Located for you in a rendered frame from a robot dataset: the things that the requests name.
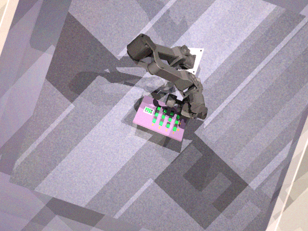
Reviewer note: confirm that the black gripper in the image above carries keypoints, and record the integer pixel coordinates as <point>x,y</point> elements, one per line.
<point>172,100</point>

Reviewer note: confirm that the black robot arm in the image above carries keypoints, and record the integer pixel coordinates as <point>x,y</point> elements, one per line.
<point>142,47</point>

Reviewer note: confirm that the pink switch panel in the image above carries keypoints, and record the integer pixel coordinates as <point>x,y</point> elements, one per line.
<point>155,115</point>

